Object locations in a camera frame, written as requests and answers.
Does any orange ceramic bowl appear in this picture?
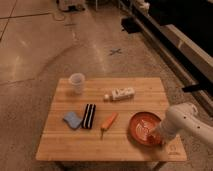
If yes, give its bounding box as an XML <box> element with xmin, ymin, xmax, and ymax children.
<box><xmin>128</xmin><ymin>112</ymin><xmax>162</xmax><ymax>146</ymax></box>

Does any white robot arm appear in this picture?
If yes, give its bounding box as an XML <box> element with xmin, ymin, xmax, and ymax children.
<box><xmin>148</xmin><ymin>102</ymin><xmax>213</xmax><ymax>148</ymax></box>

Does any white tube bottle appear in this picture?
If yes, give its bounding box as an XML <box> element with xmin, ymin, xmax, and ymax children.
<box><xmin>103</xmin><ymin>87</ymin><xmax>135</xmax><ymax>101</ymax></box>

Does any black white striped eraser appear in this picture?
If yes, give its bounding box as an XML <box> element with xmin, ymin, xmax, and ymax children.
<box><xmin>81</xmin><ymin>104</ymin><xmax>96</xmax><ymax>129</ymax></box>

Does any wooden table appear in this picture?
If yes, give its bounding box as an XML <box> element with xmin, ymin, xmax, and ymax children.
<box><xmin>36</xmin><ymin>77</ymin><xmax>187</xmax><ymax>163</ymax></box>

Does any blue sponge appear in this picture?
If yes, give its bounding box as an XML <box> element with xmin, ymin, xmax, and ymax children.
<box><xmin>63</xmin><ymin>112</ymin><xmax>82</xmax><ymax>129</ymax></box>

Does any black box on floor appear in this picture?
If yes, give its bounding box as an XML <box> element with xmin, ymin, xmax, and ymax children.
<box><xmin>121</xmin><ymin>17</ymin><xmax>141</xmax><ymax>34</ymax></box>

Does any white machine base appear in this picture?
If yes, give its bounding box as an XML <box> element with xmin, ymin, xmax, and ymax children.
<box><xmin>56</xmin><ymin>0</ymin><xmax>85</xmax><ymax>11</ymax></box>

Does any cable on floor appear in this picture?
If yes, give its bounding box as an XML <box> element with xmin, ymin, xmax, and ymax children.
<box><xmin>51</xmin><ymin>3</ymin><xmax>68</xmax><ymax>22</ymax></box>

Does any long metal rail shelf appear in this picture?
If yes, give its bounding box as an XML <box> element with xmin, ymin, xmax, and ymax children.
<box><xmin>118</xmin><ymin>0</ymin><xmax>213</xmax><ymax>117</ymax></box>

